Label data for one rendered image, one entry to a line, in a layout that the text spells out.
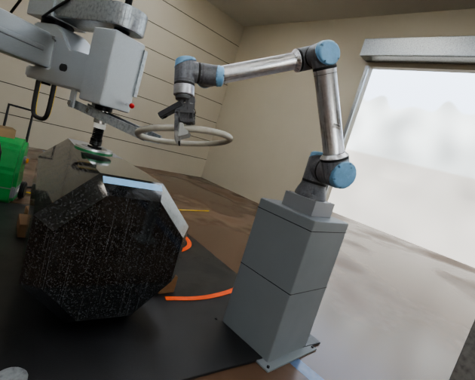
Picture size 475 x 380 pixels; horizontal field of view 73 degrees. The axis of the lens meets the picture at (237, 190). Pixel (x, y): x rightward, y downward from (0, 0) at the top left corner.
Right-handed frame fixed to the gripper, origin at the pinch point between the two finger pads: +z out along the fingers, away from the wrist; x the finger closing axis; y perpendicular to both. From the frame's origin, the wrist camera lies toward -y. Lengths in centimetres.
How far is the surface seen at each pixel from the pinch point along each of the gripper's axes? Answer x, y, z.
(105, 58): 38, -49, -50
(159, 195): 25.4, -12.3, 24.3
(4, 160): 150, -180, 2
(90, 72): 45, -60, -44
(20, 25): 47, -102, -71
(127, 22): 37, -37, -70
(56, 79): 63, -89, -45
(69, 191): 6, -48, 24
